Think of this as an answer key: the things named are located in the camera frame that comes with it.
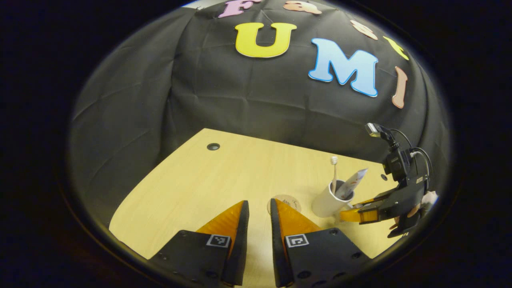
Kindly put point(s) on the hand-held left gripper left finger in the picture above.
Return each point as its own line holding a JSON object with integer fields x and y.
{"x": 240, "y": 240}

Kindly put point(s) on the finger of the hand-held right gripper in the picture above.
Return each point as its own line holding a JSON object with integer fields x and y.
{"x": 368, "y": 216}
{"x": 386, "y": 196}

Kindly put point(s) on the light wooden desktop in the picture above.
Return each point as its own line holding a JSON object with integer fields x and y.
{"x": 200, "y": 192}

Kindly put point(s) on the round cork coaster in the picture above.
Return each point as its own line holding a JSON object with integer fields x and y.
{"x": 290, "y": 201}

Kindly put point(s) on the white toothpaste tube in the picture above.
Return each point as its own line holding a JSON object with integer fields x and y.
{"x": 354, "y": 182}

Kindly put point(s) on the beige toothbrush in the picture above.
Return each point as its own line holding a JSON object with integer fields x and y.
{"x": 334, "y": 172}

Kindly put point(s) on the black backdrop cloth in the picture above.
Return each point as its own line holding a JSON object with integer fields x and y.
{"x": 220, "y": 92}

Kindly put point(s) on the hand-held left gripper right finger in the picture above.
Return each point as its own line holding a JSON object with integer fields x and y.
{"x": 276, "y": 240}

